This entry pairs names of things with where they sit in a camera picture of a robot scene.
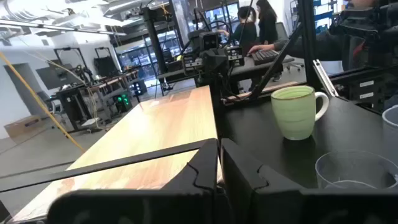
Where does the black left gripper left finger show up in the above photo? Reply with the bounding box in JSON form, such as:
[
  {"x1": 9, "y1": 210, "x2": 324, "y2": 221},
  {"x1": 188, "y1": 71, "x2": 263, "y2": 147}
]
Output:
[{"x1": 46, "y1": 138, "x2": 218, "y2": 224}]

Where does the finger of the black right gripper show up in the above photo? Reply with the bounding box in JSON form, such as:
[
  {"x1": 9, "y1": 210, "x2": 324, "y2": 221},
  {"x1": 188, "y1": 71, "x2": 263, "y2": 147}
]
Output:
[
  {"x1": 198, "y1": 51, "x2": 218, "y2": 86},
  {"x1": 216, "y1": 51, "x2": 231, "y2": 86}
]

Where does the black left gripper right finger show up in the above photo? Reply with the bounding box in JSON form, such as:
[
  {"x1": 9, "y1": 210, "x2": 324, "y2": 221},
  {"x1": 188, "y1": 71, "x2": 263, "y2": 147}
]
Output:
[{"x1": 220, "y1": 138, "x2": 398, "y2": 224}]

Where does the green mug with white handle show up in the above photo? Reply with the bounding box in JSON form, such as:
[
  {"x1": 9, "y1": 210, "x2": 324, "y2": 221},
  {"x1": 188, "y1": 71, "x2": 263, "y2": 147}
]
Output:
[{"x1": 270, "y1": 85, "x2": 330, "y2": 141}]

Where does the clear plastic handled cup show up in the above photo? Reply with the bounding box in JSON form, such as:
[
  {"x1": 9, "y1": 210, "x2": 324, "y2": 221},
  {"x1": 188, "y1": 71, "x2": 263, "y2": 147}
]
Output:
[{"x1": 315, "y1": 150, "x2": 398, "y2": 190}]

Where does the black desk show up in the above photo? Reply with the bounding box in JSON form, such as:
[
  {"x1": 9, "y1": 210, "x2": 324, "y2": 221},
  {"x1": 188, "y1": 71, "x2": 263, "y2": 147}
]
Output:
[{"x1": 157, "y1": 55, "x2": 295, "y2": 85}]

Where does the person's hand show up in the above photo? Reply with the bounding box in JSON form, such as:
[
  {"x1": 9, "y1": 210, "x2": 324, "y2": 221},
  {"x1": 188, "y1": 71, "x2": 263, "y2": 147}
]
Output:
[{"x1": 248, "y1": 44, "x2": 274, "y2": 55}]

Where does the black keyboard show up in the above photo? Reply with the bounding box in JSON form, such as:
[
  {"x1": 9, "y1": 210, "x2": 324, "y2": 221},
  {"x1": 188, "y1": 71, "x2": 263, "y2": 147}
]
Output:
[{"x1": 251, "y1": 49, "x2": 280, "y2": 66}]

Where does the grey office chair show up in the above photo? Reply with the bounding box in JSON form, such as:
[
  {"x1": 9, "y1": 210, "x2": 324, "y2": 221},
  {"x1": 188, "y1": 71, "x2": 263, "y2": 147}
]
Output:
[{"x1": 275, "y1": 21, "x2": 305, "y2": 73}]

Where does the black pillar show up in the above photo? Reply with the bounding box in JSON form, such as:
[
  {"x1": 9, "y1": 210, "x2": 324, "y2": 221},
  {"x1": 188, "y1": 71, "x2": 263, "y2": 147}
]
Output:
[{"x1": 141, "y1": 6, "x2": 170, "y2": 75}]

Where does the black device with green lights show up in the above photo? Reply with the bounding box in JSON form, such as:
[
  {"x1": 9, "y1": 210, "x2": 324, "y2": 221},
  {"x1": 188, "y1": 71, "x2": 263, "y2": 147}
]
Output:
[{"x1": 112, "y1": 92, "x2": 134, "y2": 113}]

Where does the black drawer unit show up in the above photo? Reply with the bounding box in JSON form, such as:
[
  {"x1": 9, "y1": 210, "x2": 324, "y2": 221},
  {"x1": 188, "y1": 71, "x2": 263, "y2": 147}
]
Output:
[{"x1": 329, "y1": 67, "x2": 398, "y2": 110}]

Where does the black robot workstation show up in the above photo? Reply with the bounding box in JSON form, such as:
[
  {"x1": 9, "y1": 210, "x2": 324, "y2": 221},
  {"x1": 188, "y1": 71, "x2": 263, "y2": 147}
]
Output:
[{"x1": 55, "y1": 83, "x2": 103, "y2": 132}]

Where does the brown cardboard box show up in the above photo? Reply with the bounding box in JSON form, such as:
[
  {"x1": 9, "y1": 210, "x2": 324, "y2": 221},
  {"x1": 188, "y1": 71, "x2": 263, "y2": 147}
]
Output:
[{"x1": 3, "y1": 114, "x2": 49, "y2": 139}]

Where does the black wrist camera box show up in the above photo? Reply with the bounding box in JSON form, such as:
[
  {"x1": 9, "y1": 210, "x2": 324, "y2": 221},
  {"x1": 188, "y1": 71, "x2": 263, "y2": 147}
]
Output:
[{"x1": 198, "y1": 30, "x2": 219, "y2": 50}]

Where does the black vertical frame post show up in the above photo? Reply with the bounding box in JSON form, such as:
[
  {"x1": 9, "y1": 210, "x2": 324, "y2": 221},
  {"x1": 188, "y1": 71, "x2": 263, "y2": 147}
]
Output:
[{"x1": 248, "y1": 0, "x2": 321, "y2": 100}]

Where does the silver metal bracket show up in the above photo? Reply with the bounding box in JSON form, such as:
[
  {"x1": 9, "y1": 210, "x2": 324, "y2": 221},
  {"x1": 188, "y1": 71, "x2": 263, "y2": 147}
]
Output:
[{"x1": 312, "y1": 58, "x2": 340, "y2": 98}]

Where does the yellow cable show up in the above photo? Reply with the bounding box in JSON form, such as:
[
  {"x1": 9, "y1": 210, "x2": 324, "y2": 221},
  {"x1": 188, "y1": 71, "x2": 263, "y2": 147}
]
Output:
[{"x1": 0, "y1": 51, "x2": 85, "y2": 153}]

